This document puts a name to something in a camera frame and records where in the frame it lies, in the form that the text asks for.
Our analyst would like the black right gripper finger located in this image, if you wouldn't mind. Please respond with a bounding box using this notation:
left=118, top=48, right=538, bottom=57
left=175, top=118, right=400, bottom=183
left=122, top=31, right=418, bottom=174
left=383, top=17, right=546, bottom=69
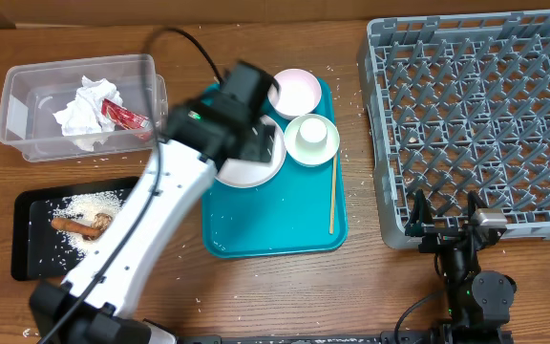
left=405, top=189, right=434, bottom=237
left=467, top=191, right=485, bottom=226

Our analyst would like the large white plate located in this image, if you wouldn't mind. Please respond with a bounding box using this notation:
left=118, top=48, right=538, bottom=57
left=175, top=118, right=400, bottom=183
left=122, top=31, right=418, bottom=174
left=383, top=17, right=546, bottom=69
left=216, top=116, right=286, bottom=188

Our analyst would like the pink white bowl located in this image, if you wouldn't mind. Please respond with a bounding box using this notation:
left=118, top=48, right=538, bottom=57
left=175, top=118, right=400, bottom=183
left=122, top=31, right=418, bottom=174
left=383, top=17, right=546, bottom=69
left=268, top=69, right=322, bottom=120

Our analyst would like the wooden chopstick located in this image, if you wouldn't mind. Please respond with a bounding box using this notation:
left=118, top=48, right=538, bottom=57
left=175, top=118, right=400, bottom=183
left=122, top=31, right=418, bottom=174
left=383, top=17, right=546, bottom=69
left=328, top=154, right=338, bottom=235

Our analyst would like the red snack wrapper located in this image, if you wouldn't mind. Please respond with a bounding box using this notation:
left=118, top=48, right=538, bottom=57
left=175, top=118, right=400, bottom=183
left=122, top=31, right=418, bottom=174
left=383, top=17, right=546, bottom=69
left=101, top=99, right=152, bottom=140

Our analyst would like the white napkin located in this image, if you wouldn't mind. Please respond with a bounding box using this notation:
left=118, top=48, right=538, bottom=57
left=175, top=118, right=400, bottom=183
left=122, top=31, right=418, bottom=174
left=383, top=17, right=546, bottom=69
left=53, top=75, right=123, bottom=137

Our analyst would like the brown nut cluster snack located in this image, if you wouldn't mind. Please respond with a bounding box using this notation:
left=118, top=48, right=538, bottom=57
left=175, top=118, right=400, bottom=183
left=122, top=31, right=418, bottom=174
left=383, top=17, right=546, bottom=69
left=91, top=213, right=113, bottom=231

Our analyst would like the brown fried food stick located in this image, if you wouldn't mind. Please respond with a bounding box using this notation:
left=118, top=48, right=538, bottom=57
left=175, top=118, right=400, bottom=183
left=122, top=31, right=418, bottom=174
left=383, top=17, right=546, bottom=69
left=51, top=218, right=101, bottom=239

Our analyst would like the white cup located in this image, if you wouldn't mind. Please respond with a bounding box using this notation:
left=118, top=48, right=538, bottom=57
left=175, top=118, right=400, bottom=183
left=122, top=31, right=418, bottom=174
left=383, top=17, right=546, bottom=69
left=298, top=118, right=328, bottom=145

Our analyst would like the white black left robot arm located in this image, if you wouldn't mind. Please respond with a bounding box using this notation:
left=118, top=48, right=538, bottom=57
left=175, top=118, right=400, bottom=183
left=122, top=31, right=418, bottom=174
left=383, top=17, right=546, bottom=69
left=30, top=101, right=279, bottom=344

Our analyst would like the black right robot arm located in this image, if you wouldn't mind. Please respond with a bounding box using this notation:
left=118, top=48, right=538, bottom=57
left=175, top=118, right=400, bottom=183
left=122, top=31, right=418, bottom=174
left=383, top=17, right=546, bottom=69
left=393, top=190, right=517, bottom=343

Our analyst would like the grey dishwasher rack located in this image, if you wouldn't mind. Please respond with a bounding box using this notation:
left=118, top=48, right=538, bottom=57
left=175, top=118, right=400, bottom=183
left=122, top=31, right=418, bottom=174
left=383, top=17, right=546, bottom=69
left=357, top=10, right=550, bottom=249

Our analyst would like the clear plastic bin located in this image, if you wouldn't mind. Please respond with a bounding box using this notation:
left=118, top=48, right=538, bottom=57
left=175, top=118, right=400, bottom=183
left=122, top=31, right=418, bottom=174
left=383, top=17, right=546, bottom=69
left=0, top=54, right=168, bottom=162

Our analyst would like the black plastic tray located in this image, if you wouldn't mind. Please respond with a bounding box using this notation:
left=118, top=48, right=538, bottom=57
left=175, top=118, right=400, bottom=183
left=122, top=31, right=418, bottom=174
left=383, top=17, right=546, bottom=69
left=11, top=177, right=138, bottom=281

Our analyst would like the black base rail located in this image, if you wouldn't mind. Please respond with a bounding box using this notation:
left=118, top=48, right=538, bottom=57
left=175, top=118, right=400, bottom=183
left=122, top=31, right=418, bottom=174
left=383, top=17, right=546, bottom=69
left=140, top=329, right=515, bottom=344

